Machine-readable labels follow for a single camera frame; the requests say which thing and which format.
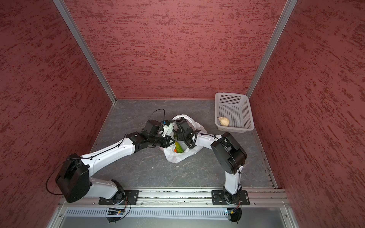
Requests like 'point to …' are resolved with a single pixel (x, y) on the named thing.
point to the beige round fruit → (224, 121)
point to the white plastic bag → (175, 157)
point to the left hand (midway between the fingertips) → (173, 144)
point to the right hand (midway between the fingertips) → (181, 135)
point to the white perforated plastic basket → (233, 112)
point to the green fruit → (178, 148)
